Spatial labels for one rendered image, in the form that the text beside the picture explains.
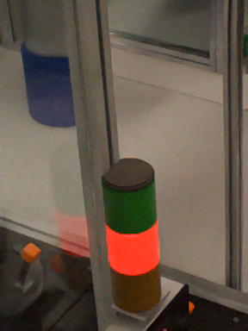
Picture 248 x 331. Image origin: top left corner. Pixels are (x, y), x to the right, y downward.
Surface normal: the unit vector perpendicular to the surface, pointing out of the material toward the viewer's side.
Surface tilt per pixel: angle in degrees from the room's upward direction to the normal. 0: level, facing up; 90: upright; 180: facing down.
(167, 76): 0
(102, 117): 90
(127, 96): 0
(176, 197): 0
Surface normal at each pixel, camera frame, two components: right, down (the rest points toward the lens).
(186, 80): -0.07, -0.80
